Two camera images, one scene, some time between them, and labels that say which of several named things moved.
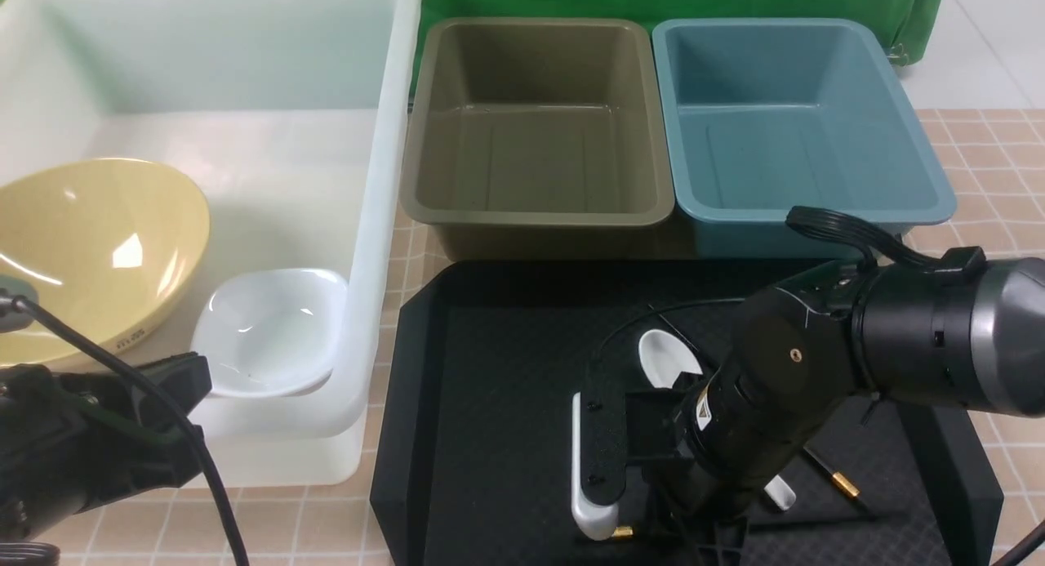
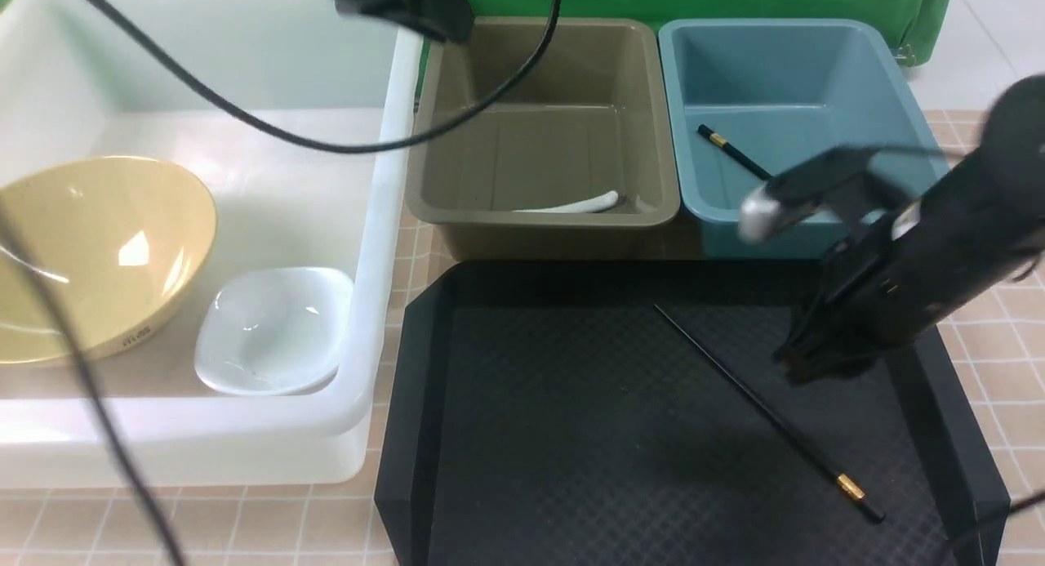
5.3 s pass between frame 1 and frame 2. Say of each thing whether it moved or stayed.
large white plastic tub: stayed
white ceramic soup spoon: moved
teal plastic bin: stayed
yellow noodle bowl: stayed
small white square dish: stayed
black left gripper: moved
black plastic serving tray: stayed
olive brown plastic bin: stayed
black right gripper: moved
